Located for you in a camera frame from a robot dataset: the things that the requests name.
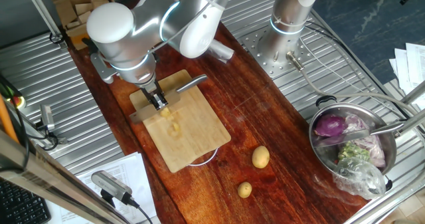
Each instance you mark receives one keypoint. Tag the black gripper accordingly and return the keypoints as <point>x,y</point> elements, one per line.
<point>153,91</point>

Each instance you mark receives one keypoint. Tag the steel kitchen cleaver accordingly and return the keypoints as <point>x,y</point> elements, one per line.
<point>192,83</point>

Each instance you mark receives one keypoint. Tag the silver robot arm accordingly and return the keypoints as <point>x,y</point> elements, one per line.
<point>133,44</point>

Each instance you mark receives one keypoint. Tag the thin peeled potato slice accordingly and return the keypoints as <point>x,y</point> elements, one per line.
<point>175,127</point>

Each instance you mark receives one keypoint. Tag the wooden cutting board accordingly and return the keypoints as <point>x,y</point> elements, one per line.
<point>199,134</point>

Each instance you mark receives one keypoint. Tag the printed white paper stack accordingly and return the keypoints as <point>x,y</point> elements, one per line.
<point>133,171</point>
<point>411,67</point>

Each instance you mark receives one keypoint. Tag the roll of clear plastic bags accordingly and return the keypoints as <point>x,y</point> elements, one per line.
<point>222,51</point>

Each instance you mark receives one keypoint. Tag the large whole potato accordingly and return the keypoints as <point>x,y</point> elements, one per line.
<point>260,157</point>

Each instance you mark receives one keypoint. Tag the small whole potato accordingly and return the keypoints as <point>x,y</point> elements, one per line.
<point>244,189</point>

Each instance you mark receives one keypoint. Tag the cardboard box with yellow tape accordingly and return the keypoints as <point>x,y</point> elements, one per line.
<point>66,11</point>

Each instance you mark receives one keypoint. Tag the red emergency stop button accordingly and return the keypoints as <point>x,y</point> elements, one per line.
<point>16,101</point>

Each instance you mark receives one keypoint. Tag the orange rod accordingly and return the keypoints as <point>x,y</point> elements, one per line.
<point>6,121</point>

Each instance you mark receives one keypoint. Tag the black computer keyboard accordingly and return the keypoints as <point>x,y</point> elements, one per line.
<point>20,207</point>

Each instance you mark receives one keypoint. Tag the purple cabbage head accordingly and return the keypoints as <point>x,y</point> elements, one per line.
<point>330,126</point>

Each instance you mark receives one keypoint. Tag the green leafy vegetable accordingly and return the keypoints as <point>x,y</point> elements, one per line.
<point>353,151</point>

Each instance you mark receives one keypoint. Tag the crumpled clear plastic bag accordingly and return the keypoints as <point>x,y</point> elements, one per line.
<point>360,180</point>

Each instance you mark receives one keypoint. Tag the bagged purple cabbage pieces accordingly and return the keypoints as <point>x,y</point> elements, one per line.
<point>373,147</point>

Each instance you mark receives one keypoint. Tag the slim steel kitchen knife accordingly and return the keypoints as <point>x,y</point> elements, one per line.
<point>385,128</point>

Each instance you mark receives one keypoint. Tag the wrist camera on grey bracket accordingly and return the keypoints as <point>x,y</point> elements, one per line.
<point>99,67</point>

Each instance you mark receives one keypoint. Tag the silver depth camera on mount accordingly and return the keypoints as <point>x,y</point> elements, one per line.
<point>46,116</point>
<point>109,184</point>

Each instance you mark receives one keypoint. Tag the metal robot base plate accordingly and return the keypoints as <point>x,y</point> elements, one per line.
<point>265,67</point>

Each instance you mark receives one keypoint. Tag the wide aluminium frame beam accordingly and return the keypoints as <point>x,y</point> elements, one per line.
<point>50,180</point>

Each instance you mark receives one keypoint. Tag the thin aluminium frame pole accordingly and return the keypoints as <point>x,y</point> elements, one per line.
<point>43,14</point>

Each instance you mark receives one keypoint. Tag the aluminium table edge rail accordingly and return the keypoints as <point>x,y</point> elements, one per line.
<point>388,200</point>

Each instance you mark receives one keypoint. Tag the aluminium frame bar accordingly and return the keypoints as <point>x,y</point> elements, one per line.
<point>411,121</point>
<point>413,92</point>

